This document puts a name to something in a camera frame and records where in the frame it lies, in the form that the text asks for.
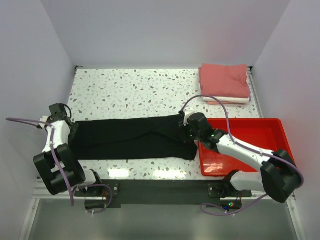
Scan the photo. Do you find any black t-shirt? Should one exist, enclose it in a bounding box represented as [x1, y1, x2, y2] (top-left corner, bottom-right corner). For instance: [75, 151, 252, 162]
[69, 115, 198, 160]

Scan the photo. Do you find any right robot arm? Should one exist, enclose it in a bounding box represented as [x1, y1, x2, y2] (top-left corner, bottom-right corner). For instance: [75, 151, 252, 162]
[180, 110, 304, 203]

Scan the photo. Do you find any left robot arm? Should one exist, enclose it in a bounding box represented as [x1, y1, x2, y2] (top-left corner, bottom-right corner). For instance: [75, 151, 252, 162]
[33, 103, 104, 196]

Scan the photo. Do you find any light pink folded t-shirt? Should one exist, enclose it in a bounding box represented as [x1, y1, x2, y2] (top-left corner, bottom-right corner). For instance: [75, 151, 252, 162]
[206, 101, 232, 105]

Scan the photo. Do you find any dark pink folded t-shirt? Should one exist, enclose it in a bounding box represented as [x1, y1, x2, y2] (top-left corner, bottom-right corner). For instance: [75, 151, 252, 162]
[198, 63, 250, 99]

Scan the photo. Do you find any red plastic tray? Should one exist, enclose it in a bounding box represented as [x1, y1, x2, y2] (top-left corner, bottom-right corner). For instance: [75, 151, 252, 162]
[198, 118, 294, 177]

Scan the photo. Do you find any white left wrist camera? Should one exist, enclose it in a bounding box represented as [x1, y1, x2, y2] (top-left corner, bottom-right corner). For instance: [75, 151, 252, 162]
[39, 115, 50, 126]

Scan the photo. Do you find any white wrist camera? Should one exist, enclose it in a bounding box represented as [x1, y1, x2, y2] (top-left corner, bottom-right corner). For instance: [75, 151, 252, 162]
[182, 107, 195, 126]
[39, 115, 50, 126]

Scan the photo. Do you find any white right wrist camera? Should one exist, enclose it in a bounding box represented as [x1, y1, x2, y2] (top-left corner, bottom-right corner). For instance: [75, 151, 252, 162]
[182, 107, 195, 126]

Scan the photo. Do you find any aluminium right side rail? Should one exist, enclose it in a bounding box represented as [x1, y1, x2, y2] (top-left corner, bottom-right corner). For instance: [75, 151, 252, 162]
[247, 66, 264, 118]

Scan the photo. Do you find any aluminium rail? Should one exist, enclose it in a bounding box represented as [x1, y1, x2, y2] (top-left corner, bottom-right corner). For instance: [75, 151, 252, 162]
[31, 177, 296, 200]
[247, 66, 264, 118]

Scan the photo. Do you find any aluminium front rail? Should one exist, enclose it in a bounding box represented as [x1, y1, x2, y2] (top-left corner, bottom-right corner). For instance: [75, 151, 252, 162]
[31, 177, 296, 200]

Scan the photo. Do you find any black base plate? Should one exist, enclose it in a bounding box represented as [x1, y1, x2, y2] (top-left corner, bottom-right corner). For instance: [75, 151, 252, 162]
[75, 179, 252, 210]

